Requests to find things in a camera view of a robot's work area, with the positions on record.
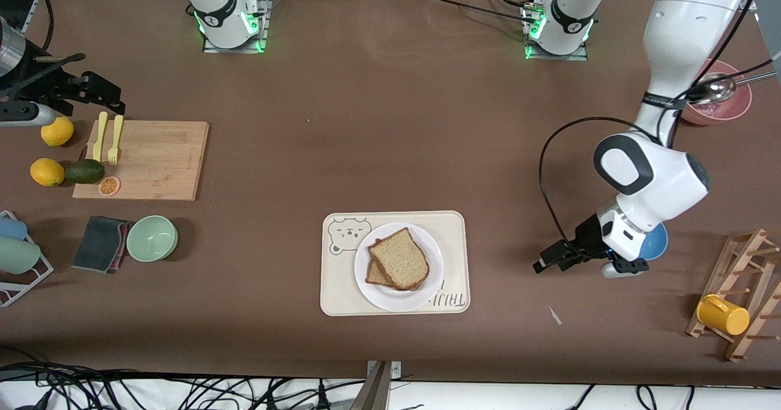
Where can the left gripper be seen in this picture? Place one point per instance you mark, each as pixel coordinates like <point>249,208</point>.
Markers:
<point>586,234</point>

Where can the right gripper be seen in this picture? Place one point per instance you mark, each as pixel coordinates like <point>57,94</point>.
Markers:
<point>50,85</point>

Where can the brown bread slice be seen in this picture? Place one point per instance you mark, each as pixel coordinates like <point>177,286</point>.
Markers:
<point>375,276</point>
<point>399,257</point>

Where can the white round plate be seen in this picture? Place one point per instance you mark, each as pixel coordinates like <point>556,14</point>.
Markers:
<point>396,300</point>

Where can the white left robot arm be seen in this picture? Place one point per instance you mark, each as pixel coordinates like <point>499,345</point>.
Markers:
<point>671,178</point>

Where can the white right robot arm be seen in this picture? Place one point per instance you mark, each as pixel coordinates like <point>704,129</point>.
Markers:
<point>221,8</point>

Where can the yellow plastic knife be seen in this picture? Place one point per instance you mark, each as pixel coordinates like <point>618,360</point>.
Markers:
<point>99,138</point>

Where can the yellow plastic fork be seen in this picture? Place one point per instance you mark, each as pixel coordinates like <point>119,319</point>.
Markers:
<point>115,138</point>

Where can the yellow lemon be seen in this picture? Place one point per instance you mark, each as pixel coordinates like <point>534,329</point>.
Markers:
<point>47,172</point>
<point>57,132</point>

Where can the green avocado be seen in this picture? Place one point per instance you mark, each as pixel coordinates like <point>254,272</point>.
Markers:
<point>85,171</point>

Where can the wooden cutting board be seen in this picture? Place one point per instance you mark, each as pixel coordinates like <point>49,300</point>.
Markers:
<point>158,160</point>

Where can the orange slice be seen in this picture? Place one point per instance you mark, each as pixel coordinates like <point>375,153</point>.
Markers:
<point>109,186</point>

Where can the cream tray with bear print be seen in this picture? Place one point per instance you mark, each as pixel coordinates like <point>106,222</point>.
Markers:
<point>454,239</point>

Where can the blue bowl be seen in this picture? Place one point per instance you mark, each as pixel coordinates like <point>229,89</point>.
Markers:
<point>658,242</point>

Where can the pink cloth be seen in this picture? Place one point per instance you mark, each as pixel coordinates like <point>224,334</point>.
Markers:
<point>124,242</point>

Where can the dark grey cloth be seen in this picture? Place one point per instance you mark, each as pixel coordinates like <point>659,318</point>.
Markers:
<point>97,244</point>

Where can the mint green bowl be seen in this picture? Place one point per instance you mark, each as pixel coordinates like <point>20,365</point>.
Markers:
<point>152,238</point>

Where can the light blue cup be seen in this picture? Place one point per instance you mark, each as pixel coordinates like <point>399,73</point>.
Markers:
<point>11,228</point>

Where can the yellow mug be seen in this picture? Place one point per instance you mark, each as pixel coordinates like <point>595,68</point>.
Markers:
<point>724,316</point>

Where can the pale green cup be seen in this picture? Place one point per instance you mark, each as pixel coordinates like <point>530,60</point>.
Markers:
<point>17,255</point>

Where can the wooden mug rack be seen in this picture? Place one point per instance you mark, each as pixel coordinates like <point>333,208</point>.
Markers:
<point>741,257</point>

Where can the pink bowl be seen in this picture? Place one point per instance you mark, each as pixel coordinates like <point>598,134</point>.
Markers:
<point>723,112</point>

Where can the metal spoon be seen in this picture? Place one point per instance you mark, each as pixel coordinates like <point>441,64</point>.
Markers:
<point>717,89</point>

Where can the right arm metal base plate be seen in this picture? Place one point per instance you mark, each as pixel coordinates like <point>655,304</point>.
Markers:
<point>263,32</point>

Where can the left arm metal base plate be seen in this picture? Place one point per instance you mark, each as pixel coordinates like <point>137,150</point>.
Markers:
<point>579,56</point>

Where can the metal table edge bracket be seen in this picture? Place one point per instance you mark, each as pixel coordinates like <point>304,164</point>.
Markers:
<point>381,385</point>

